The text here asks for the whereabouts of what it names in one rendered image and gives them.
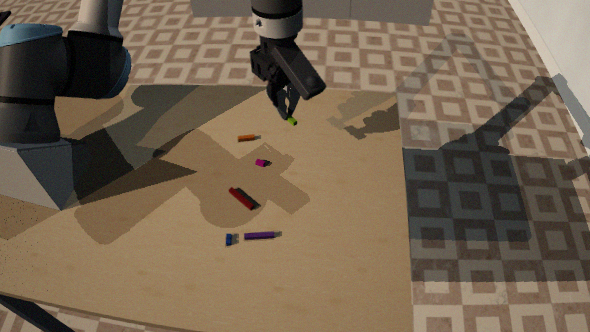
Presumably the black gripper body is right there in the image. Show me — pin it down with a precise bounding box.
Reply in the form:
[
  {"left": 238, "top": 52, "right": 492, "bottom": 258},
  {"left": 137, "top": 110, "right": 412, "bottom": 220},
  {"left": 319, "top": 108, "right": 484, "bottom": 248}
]
[{"left": 250, "top": 33, "right": 298, "bottom": 88}]

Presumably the lime green rod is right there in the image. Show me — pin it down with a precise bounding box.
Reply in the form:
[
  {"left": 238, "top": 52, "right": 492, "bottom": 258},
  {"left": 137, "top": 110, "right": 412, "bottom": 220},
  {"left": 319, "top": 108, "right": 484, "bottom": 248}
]
[{"left": 286, "top": 114, "right": 297, "bottom": 126}]

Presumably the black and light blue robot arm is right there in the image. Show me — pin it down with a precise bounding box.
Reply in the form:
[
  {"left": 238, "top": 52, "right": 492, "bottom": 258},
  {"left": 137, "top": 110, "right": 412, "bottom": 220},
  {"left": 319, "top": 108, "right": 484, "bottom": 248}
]
[{"left": 0, "top": 0, "right": 326, "bottom": 144}]

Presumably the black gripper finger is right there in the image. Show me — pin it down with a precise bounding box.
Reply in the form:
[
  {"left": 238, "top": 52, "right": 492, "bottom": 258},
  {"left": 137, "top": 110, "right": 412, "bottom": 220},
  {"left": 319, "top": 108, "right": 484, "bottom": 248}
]
[
  {"left": 283, "top": 82, "right": 301, "bottom": 116},
  {"left": 265, "top": 76, "right": 288, "bottom": 120}
]

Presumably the orange rod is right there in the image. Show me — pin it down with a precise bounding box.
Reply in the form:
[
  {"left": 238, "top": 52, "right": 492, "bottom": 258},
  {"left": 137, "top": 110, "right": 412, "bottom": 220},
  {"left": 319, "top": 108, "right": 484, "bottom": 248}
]
[{"left": 238, "top": 135, "right": 255, "bottom": 142}]

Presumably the purple rod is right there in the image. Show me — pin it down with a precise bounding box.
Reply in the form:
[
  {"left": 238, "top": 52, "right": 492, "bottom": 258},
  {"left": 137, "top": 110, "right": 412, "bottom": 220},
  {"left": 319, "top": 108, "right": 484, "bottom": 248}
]
[{"left": 244, "top": 231, "right": 274, "bottom": 240}]

